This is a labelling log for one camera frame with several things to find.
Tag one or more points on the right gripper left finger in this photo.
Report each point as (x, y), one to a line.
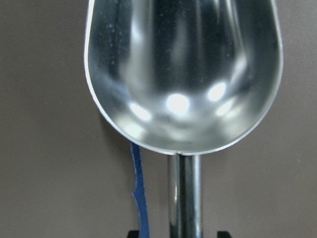
(134, 234)

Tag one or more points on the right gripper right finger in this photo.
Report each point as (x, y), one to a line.
(223, 234)

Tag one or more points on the stainless steel ice scoop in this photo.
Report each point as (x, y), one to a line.
(182, 78)

